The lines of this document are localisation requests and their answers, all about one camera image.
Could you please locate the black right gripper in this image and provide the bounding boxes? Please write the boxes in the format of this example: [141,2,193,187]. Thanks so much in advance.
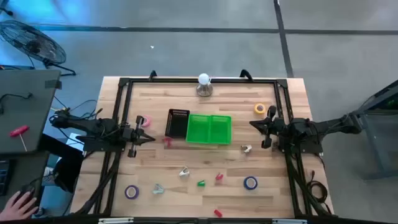
[249,106,287,149]

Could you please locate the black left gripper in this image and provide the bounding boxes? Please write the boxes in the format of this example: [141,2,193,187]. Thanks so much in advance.
[122,115,157,158]

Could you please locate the black plastic basket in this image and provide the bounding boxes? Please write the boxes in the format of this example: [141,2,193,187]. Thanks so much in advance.
[164,108,190,139]

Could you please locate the green plastic basket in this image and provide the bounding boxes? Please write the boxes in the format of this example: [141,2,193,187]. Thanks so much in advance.
[210,114,233,146]
[185,114,212,144]

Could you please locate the purple tape roll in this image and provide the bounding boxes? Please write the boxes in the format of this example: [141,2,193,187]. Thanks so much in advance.
[124,185,140,200]

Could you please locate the blue tape roll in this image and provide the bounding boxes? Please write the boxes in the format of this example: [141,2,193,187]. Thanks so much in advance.
[243,176,259,191]

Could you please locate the dark tape strip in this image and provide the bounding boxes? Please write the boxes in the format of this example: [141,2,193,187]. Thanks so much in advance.
[44,80,62,90]

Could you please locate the white bulb lamp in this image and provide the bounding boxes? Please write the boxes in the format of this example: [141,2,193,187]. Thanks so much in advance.
[196,73,214,97]

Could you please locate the white paper sheet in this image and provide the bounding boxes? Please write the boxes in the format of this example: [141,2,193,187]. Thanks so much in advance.
[65,133,85,153]

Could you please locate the office desk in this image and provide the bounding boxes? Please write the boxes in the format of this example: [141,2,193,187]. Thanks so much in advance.
[0,70,62,155]

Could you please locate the black computer mouse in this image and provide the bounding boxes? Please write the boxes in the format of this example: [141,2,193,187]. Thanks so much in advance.
[18,185,37,200]

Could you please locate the dark desk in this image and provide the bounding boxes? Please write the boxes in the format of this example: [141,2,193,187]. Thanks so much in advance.
[0,151,50,220]

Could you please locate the black keyboard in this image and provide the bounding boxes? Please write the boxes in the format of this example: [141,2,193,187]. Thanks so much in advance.
[0,160,12,197]

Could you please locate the person's hand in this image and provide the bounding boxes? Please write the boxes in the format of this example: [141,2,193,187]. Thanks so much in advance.
[0,190,40,222]

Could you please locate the black floor fan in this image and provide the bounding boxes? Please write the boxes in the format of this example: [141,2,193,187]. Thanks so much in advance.
[0,20,77,77]

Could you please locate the black metal table frame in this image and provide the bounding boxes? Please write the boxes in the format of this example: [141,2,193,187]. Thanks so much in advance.
[74,70,335,218]

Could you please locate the black floor cable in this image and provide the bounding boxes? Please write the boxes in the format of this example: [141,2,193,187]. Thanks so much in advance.
[49,96,103,131]

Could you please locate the coiled black cable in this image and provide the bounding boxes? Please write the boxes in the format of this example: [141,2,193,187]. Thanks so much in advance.
[306,169,329,206]

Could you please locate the silver metal bracket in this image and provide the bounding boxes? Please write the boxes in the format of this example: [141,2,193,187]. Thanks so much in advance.
[98,217,134,224]
[272,218,308,224]

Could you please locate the thin black desk cable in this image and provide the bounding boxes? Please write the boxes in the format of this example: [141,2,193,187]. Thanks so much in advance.
[0,92,34,114]

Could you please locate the red T-handle tool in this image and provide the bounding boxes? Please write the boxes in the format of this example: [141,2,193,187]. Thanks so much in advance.
[9,125,30,152]

